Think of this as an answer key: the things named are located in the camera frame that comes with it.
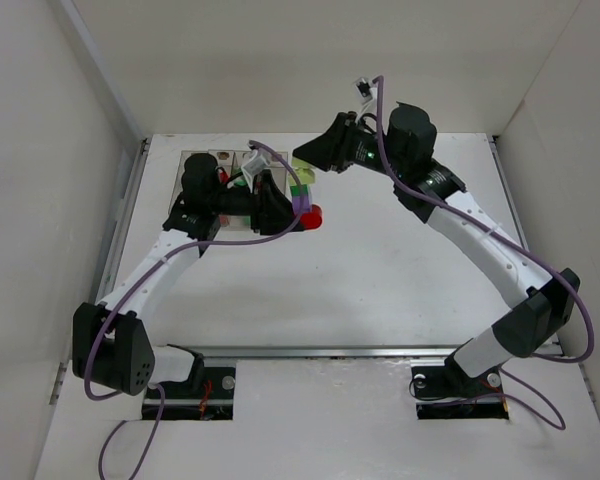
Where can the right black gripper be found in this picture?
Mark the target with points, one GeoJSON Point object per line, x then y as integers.
{"type": "Point", "coordinates": [343, 145]}

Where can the clear container far right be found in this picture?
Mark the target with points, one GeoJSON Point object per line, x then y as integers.
{"type": "Point", "coordinates": [280, 174]}

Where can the clear container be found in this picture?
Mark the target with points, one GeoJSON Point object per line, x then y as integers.
{"type": "Point", "coordinates": [182, 170]}
{"type": "Point", "coordinates": [232, 222]}
{"type": "Point", "coordinates": [280, 174]}
{"type": "Point", "coordinates": [225, 160]}

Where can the red cylinder lego brick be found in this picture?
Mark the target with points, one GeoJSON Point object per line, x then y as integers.
{"type": "Point", "coordinates": [312, 219]}

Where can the purple flower lego brick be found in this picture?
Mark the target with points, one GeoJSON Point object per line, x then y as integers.
{"type": "Point", "coordinates": [301, 204]}

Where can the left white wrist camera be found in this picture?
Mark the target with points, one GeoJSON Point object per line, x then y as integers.
{"type": "Point", "coordinates": [252, 164]}

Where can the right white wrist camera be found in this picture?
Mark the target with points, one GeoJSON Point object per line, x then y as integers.
{"type": "Point", "coordinates": [367, 91]}

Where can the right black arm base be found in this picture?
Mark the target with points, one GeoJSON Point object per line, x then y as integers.
{"type": "Point", "coordinates": [442, 393]}

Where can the clear container far left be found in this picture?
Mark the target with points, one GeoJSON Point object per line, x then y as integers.
{"type": "Point", "coordinates": [182, 170]}

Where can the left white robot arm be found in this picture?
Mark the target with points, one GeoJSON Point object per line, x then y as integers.
{"type": "Point", "coordinates": [111, 349]}

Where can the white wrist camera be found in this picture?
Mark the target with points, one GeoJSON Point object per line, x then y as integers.
{"type": "Point", "coordinates": [252, 164]}
{"type": "Point", "coordinates": [367, 91]}

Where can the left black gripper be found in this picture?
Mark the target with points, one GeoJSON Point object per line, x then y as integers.
{"type": "Point", "coordinates": [264, 209]}

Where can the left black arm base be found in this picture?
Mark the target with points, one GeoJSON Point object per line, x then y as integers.
{"type": "Point", "coordinates": [213, 400]}

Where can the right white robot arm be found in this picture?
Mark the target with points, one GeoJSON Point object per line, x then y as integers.
{"type": "Point", "coordinates": [539, 303]}

